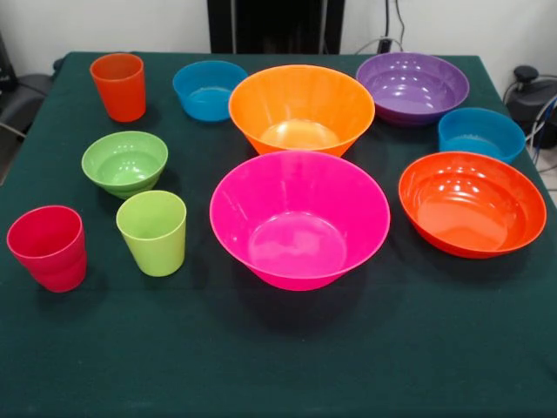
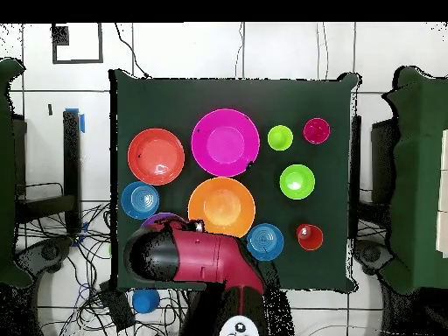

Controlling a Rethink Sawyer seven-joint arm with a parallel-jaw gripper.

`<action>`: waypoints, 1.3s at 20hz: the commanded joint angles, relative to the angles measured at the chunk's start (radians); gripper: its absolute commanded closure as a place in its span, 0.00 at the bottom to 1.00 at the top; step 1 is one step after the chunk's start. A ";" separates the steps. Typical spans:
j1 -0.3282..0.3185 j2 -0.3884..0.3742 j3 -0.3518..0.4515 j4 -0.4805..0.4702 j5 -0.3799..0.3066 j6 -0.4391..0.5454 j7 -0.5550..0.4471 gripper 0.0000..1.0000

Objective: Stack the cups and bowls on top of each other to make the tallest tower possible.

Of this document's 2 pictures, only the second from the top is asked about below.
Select orange-red plastic cup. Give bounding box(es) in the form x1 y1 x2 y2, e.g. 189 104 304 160
295 223 325 252

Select black furniture panel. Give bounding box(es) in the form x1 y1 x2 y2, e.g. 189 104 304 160
370 118 398 204
11 113 28 197

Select beige boxes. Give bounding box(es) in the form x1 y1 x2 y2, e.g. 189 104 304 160
435 129 448 259

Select green plastic cup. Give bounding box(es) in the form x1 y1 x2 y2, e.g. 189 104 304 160
267 124 294 152

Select red-orange plastic bowl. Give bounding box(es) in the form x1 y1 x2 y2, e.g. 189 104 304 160
127 128 186 186

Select black box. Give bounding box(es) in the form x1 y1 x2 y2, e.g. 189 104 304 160
99 281 137 332

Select purple plastic bowl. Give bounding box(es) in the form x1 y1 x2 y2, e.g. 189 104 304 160
141 212 185 228

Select black post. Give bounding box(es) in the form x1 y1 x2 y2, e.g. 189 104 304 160
350 115 362 197

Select blue plastic cup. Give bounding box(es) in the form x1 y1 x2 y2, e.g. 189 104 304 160
131 289 161 315

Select orange plastic bowl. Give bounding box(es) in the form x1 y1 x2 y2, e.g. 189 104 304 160
187 177 256 239

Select magenta pink plastic bowl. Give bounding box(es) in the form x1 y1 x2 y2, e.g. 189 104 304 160
190 108 261 178

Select dark green tablecloth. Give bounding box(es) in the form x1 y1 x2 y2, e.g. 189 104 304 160
108 68 361 294

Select crimson pink plastic cup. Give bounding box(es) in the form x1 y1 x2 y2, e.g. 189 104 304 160
302 117 332 145

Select thin black cable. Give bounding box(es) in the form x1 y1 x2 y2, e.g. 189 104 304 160
114 22 152 79
234 22 245 79
316 22 329 80

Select blue plastic bowl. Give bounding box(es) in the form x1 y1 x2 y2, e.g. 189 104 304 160
120 180 161 221
246 222 285 263

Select green plastic bowl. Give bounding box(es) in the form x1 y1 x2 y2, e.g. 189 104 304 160
278 164 316 200

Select tangle of cables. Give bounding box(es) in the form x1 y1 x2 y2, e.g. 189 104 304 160
17 181 197 336

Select green cloth side table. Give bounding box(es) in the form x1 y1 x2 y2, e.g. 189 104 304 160
381 66 448 295
0 57 34 290

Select dark grey office chair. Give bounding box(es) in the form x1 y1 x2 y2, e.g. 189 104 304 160
353 239 395 276
15 235 74 281

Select black frame with blue tape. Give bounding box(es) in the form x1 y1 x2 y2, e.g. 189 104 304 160
15 108 86 235

